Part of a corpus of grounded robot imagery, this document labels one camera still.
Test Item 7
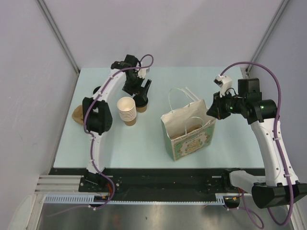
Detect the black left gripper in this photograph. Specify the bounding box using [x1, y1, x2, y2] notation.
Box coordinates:
[122, 74, 151, 101]

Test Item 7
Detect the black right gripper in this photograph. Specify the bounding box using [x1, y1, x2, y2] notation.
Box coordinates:
[206, 89, 246, 120]

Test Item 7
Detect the black plastic cup lid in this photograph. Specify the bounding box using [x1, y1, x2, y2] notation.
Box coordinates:
[133, 95, 148, 108]

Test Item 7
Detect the single brown paper cup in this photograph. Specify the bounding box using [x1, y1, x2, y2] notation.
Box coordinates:
[136, 105, 147, 113]

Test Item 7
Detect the brown pulp cup carrier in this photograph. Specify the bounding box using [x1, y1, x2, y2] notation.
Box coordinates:
[170, 125, 202, 139]
[71, 105, 83, 125]

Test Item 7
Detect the printed green paper bag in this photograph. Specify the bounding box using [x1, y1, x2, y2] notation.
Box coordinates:
[161, 88, 216, 161]

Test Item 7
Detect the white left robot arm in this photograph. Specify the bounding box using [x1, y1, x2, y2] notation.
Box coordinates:
[82, 54, 154, 174]

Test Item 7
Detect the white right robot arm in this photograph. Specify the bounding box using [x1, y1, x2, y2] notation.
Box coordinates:
[207, 75, 307, 208]

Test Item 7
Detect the stack of brown paper cups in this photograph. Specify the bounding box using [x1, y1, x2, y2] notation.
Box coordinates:
[117, 97, 137, 126]

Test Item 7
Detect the black lid stack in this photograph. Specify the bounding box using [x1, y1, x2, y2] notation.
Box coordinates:
[93, 87, 100, 94]

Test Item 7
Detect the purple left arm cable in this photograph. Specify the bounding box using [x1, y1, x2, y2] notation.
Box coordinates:
[47, 54, 154, 216]

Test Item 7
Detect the white slotted cable duct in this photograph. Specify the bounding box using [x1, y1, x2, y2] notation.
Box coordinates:
[44, 195, 225, 205]

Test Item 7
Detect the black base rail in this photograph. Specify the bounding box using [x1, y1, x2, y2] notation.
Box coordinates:
[47, 167, 264, 209]

